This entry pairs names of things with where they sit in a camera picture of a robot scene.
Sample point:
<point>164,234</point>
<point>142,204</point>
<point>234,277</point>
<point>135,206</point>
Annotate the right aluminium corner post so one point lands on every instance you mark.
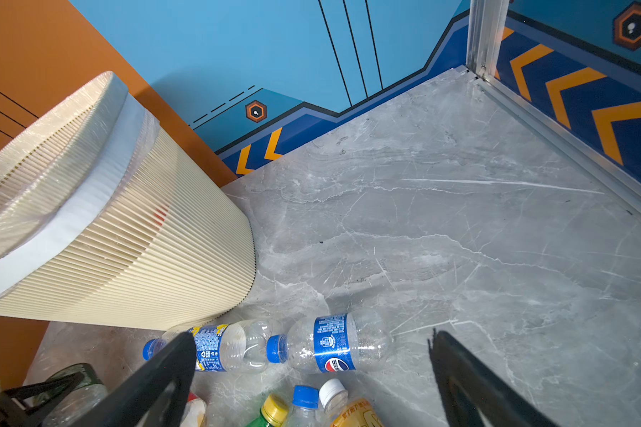
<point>485,33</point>

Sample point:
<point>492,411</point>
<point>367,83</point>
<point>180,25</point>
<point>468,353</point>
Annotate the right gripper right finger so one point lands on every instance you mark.
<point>471,394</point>

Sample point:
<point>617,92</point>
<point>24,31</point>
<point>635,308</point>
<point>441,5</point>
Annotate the cream slatted waste bin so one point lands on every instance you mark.
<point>105,220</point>

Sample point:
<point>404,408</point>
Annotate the clear Pepsi water bottle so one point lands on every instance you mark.
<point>333,344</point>

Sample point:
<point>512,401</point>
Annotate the clear bottle dark green label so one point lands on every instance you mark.
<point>85,396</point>

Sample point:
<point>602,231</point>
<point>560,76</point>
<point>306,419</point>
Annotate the bottle red yellow label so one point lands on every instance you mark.
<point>340,411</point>

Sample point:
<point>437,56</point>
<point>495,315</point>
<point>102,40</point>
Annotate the green Sprite bottle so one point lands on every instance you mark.
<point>273,412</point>

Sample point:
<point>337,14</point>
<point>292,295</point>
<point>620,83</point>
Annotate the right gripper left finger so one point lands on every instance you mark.
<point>155,395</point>

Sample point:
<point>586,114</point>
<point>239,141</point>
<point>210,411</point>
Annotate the small bottle red white label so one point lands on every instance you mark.
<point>194,414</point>

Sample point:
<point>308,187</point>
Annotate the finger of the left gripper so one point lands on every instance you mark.
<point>54,391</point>

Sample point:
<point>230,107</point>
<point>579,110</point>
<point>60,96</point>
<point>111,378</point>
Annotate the clear bottle blue yellow label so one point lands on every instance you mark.
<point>238,347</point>

